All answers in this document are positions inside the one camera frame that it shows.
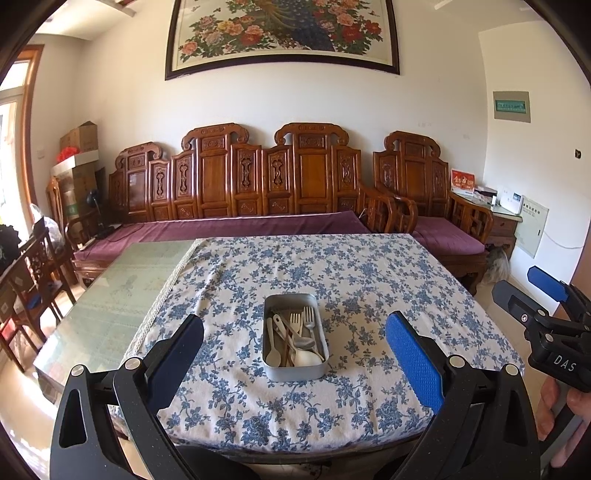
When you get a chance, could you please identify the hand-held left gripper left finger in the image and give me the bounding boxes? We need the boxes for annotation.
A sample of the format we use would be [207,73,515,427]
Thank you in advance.
[48,314,206,480]

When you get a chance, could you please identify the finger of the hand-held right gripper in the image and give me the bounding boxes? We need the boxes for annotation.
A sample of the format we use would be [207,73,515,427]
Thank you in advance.
[491,280,553,326]
[527,266,591,320]

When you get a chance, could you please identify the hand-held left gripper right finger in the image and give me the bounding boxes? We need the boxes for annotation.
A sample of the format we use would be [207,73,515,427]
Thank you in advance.
[385,311,542,480]

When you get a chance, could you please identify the white ladle spoon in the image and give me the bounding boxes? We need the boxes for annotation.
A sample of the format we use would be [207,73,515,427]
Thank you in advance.
[272,314,325,367]

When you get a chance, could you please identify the rectangular metal tray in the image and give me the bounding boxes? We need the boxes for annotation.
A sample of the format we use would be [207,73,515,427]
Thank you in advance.
[263,293,331,383]

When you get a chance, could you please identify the person's right hand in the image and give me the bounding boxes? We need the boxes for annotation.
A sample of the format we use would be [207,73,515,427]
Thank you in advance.
[536,376,560,441]

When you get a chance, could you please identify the grey fluffy duster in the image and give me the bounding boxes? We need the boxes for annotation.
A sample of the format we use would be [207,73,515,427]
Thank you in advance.
[485,247,511,283]

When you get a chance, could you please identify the white electrical panel box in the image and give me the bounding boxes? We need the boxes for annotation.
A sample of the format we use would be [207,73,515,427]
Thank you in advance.
[515,195,550,258]

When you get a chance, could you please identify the wooden side table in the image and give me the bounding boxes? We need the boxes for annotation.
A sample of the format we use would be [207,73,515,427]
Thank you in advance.
[485,203,523,259]

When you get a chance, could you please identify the blue floral tablecloth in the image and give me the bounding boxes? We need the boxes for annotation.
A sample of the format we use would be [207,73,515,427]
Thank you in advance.
[122,233,525,455]

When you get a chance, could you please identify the red standing card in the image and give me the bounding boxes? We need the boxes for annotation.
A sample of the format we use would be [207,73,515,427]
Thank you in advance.
[450,168,476,193]

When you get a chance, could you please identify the long purple sofa cushion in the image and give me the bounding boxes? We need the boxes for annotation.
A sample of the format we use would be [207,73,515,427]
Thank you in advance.
[74,211,372,264]

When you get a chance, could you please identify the wooden dining chair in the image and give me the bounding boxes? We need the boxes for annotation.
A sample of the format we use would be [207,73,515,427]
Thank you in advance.
[16,228,78,334]

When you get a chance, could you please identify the black desk lamp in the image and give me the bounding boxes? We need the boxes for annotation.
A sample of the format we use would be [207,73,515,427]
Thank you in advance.
[85,189,110,239]

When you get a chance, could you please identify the carved wooden armchair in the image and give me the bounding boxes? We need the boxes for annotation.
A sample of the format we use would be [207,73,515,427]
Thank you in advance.
[373,130,495,296]

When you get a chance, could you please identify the clear plastic bag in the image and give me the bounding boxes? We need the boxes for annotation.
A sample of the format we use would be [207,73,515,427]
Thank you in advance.
[30,203,65,254]

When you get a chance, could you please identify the black bag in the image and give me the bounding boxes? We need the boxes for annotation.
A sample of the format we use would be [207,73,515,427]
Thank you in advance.
[0,224,27,274]

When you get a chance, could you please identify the carved wooden sofa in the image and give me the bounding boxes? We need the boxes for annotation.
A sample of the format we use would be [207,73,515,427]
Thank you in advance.
[65,122,419,289]

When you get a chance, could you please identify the brown cardboard box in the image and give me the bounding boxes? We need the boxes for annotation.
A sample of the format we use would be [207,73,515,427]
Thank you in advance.
[59,121,99,155]

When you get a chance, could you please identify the framed peacock flower painting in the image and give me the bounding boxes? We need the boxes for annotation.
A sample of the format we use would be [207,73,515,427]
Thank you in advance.
[165,0,402,81]

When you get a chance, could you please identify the white wall cable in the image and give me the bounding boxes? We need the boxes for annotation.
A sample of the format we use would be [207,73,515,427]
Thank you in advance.
[542,228,583,250]

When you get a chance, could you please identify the grey green wall panel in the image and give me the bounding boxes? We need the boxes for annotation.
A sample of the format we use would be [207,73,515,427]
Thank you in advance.
[492,90,531,123]

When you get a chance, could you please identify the wooden door frame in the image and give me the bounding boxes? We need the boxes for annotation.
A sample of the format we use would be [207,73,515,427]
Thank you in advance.
[0,44,45,232]

